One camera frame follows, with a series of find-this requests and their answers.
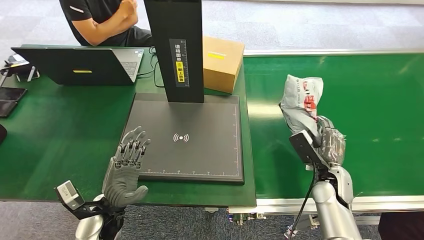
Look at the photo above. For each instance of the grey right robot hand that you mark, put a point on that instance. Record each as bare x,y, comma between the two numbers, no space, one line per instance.
333,145

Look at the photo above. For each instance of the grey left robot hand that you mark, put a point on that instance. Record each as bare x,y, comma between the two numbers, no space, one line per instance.
121,185

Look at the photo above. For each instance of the grey courier bag red print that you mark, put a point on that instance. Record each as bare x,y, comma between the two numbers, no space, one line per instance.
299,102

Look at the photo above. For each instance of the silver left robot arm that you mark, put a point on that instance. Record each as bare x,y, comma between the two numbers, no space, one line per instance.
87,227

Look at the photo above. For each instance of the green conveyor belt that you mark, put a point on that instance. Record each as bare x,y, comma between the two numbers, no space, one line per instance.
364,116

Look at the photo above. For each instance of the black inbound scanner machine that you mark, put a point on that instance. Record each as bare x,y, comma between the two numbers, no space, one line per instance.
185,142

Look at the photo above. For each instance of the brown cardboard box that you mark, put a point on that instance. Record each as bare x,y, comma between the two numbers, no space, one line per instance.
220,66

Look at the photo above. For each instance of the dark container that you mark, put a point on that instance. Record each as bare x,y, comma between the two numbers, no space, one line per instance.
400,227

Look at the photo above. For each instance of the dark laptop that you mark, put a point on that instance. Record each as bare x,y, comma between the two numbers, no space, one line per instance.
76,66

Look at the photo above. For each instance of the black rounded object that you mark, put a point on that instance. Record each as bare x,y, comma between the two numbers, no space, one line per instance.
2,134

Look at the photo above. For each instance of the black device with stand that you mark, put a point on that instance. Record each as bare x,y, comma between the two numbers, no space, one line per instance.
20,68

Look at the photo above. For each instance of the person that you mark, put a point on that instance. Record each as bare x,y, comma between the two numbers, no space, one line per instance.
96,20

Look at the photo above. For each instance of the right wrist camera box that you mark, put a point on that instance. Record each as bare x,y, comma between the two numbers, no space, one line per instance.
304,145

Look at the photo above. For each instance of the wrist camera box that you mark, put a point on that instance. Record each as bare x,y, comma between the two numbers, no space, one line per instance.
69,195
304,145

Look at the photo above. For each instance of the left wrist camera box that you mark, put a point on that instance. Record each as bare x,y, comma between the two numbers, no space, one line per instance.
69,195

